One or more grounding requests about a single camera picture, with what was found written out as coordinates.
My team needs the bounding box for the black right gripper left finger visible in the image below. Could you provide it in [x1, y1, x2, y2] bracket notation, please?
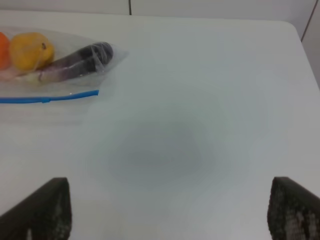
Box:
[0, 177, 73, 240]

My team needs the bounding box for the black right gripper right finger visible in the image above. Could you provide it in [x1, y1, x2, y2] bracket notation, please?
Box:
[267, 177, 320, 240]

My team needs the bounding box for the blue zipper slider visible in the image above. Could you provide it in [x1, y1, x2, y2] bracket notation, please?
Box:
[41, 97, 51, 103]

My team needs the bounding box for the clear zip bag blue seal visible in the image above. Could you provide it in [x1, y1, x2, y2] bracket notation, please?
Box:
[0, 26, 130, 125]

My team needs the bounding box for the yellow pear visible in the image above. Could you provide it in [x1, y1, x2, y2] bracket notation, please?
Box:
[9, 32, 55, 72]

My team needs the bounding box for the purple eggplant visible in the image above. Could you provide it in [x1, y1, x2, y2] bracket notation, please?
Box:
[38, 42, 114, 83]

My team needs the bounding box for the orange fruit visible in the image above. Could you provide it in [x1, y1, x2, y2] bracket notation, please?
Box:
[0, 32, 11, 70]

